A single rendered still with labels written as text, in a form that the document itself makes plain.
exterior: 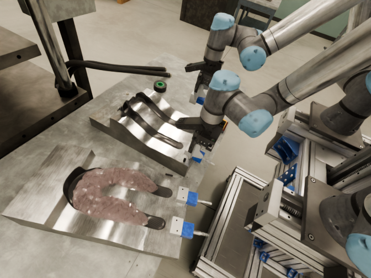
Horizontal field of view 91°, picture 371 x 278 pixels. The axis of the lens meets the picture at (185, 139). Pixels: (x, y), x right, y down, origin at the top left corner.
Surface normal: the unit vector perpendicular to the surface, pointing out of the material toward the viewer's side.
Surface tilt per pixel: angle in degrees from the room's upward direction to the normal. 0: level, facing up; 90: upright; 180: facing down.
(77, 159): 0
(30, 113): 0
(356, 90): 90
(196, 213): 0
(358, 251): 96
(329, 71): 98
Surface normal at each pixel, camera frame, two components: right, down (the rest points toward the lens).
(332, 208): -0.81, -0.57
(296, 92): -0.56, 0.66
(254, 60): -0.06, 0.77
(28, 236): 0.18, -0.62
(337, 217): -0.88, -0.27
